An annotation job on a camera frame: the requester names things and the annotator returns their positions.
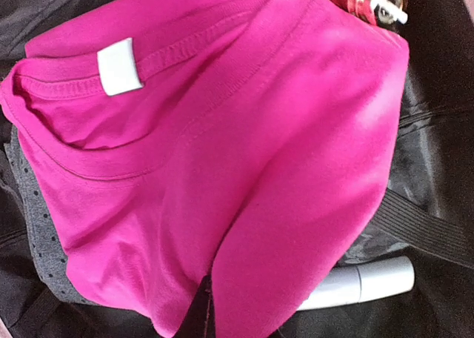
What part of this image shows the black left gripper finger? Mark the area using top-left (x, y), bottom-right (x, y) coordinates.
top-left (177, 275), bottom-right (215, 338)

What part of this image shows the dark grey dotted garment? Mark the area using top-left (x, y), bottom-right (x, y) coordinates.
top-left (4, 127), bottom-right (95, 305)

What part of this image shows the magenta red cloth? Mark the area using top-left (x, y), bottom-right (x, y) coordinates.
top-left (1, 0), bottom-right (409, 337)

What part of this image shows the beige hard-shell suitcase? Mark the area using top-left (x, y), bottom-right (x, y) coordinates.
top-left (1, 0), bottom-right (473, 337)

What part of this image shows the small perfume bottle silver cap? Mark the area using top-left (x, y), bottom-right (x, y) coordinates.
top-left (325, 0), bottom-right (410, 26)

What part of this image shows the grey cylindrical tube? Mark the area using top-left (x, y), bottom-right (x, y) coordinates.
top-left (298, 256), bottom-right (415, 311)

